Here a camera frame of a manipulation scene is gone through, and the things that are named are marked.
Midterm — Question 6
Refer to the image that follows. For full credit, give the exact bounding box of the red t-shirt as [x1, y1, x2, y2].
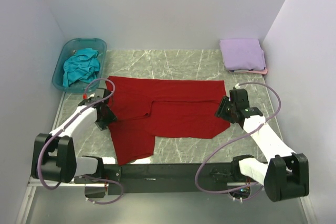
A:
[106, 76, 230, 166]

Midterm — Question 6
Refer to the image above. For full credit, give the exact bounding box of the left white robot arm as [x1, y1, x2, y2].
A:
[30, 88, 117, 183]

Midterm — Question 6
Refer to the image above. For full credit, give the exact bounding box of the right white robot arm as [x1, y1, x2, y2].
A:
[215, 88, 309, 202]

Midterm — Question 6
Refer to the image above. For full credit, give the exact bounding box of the teal crumpled t-shirt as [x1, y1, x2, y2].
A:
[62, 48, 100, 87]

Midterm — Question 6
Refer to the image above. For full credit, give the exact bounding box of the folded pink t-shirt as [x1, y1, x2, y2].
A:
[230, 68, 268, 75]

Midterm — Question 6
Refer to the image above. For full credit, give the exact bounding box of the folded lilac t-shirt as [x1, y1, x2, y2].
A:
[219, 38, 266, 71]

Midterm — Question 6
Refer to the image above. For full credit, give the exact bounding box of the teal plastic basket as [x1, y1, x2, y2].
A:
[52, 38, 107, 93]

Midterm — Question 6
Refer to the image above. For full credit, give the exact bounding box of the black base beam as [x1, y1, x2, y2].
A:
[74, 163, 262, 196]

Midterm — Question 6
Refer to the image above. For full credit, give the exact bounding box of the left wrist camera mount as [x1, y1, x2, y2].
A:
[82, 92, 95, 101]

